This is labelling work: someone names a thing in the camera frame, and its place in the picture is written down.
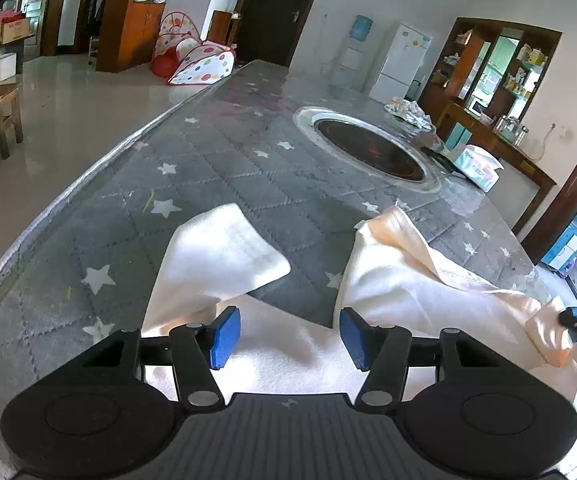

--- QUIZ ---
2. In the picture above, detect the brown wooden cabinet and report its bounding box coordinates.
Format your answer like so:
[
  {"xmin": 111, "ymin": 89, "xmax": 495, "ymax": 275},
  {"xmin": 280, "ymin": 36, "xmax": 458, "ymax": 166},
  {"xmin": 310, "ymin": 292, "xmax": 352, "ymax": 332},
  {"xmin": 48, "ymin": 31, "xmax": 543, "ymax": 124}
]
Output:
[{"xmin": 96, "ymin": 0, "xmax": 175, "ymax": 74}]

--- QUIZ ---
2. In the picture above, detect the dark wooden door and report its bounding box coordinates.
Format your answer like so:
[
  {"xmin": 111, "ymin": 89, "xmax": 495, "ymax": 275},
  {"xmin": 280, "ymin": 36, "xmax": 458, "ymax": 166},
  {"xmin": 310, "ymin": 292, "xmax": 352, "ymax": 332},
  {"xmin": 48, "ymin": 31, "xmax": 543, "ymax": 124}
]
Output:
[{"xmin": 236, "ymin": 0, "xmax": 331, "ymax": 69}]

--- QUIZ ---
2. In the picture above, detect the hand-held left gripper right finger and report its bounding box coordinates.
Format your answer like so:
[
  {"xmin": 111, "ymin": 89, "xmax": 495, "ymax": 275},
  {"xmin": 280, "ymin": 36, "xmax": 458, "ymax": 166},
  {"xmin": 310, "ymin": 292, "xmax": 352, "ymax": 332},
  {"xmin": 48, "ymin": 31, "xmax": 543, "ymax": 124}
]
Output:
[{"xmin": 339, "ymin": 306, "xmax": 510, "ymax": 415}]

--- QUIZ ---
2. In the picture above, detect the round built-in hot pot cooker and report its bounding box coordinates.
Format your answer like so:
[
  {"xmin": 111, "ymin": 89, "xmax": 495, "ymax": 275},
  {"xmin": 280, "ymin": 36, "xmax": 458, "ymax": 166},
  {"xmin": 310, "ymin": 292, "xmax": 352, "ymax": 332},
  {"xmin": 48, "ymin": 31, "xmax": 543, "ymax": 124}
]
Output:
[{"xmin": 293, "ymin": 106, "xmax": 442, "ymax": 195}]

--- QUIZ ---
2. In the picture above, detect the dark wooden display shelf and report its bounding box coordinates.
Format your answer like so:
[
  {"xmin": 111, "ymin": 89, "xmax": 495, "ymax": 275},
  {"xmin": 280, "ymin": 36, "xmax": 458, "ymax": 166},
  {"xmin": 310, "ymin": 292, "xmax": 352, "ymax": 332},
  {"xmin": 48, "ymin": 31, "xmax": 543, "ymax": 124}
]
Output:
[{"xmin": 421, "ymin": 17, "xmax": 564, "ymax": 137}]

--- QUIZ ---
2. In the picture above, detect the black flat device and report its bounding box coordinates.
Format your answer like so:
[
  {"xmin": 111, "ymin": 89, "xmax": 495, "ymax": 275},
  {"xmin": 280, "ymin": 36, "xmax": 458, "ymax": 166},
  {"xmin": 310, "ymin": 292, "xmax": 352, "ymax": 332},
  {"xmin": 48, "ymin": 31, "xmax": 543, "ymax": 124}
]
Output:
[{"xmin": 431, "ymin": 150, "xmax": 469, "ymax": 179}]

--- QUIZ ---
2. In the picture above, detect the polka dot play tent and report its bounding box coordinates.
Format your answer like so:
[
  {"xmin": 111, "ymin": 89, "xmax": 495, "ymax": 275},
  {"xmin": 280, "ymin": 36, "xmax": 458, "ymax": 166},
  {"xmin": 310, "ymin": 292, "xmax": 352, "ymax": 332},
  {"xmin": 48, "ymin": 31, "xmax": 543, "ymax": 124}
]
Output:
[{"xmin": 151, "ymin": 11, "xmax": 237, "ymax": 86}]

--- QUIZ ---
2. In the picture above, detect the cardboard box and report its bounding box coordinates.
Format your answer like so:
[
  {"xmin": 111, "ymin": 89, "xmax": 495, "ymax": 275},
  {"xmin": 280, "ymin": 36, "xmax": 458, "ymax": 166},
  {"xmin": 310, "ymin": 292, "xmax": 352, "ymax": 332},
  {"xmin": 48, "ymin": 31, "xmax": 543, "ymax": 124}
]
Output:
[{"xmin": 0, "ymin": 16, "xmax": 35, "ymax": 44}]

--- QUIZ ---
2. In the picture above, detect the tissue pack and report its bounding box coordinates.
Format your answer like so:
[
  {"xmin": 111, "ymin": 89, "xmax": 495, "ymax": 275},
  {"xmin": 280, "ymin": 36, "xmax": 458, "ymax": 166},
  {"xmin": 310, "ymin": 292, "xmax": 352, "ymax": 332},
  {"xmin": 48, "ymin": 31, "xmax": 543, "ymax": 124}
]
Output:
[{"xmin": 451, "ymin": 144, "xmax": 505, "ymax": 192}]

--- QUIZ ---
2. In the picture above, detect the cream cloth garment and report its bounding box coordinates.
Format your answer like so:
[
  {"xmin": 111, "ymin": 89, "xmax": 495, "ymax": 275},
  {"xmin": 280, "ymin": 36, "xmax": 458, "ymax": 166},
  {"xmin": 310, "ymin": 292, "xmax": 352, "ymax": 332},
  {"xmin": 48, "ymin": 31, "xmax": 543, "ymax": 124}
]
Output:
[{"xmin": 141, "ymin": 204, "xmax": 577, "ymax": 411}]

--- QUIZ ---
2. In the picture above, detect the dark wooden sideboard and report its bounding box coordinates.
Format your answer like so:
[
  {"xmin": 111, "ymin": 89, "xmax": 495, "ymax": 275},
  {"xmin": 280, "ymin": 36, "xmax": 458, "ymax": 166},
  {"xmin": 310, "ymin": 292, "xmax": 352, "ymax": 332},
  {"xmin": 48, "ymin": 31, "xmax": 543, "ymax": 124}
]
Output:
[{"xmin": 435, "ymin": 102, "xmax": 558, "ymax": 237}]

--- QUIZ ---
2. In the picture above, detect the white fridge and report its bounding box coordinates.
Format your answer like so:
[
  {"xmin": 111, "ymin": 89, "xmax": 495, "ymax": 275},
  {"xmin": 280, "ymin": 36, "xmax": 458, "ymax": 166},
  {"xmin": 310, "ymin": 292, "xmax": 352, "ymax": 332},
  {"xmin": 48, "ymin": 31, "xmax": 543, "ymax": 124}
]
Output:
[{"xmin": 368, "ymin": 21, "xmax": 434, "ymax": 106}]

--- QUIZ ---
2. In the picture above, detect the crumpled white cloth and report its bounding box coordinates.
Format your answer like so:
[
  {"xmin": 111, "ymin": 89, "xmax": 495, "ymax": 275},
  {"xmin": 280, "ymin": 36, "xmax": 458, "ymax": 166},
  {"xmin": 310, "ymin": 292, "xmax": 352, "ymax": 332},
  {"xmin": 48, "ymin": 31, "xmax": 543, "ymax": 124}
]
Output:
[{"xmin": 385, "ymin": 96, "xmax": 437, "ymax": 131}]

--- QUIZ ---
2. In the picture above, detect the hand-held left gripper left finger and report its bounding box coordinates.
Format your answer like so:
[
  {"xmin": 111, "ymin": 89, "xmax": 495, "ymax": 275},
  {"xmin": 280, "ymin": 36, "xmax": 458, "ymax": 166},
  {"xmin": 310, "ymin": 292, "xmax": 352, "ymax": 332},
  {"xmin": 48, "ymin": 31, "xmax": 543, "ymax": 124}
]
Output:
[{"xmin": 76, "ymin": 306, "xmax": 242, "ymax": 414}]

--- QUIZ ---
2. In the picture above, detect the blue water bottle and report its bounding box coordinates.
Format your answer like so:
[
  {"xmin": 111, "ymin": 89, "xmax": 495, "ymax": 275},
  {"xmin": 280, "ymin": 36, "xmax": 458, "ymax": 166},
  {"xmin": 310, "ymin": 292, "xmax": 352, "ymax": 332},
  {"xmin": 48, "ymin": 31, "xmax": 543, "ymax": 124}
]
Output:
[{"xmin": 351, "ymin": 15, "xmax": 374, "ymax": 44}]

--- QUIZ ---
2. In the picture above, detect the white water dispenser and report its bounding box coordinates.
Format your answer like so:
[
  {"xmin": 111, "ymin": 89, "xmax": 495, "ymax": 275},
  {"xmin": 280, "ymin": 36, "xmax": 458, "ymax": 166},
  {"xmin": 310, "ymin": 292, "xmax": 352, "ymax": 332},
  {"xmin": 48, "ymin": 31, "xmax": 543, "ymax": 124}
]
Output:
[{"xmin": 335, "ymin": 45, "xmax": 369, "ymax": 87}]

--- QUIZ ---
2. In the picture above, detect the teal box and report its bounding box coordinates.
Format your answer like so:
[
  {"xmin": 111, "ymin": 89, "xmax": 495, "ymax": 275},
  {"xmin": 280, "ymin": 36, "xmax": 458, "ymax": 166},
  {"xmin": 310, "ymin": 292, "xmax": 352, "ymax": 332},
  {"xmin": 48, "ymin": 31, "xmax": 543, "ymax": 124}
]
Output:
[{"xmin": 443, "ymin": 125, "xmax": 474, "ymax": 154}]

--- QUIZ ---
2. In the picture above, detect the blue cabinet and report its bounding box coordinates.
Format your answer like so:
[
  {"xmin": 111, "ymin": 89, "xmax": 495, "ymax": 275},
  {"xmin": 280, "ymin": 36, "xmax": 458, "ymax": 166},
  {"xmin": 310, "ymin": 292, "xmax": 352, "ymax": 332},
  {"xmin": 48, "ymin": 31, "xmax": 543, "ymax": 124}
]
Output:
[{"xmin": 541, "ymin": 214, "xmax": 577, "ymax": 277}]

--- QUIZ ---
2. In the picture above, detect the grey star quilted table cover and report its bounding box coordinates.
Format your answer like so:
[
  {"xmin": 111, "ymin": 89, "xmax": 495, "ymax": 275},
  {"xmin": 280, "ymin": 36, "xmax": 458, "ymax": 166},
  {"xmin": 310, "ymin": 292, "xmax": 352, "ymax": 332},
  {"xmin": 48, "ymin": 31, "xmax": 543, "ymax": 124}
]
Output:
[{"xmin": 0, "ymin": 60, "xmax": 555, "ymax": 480}]

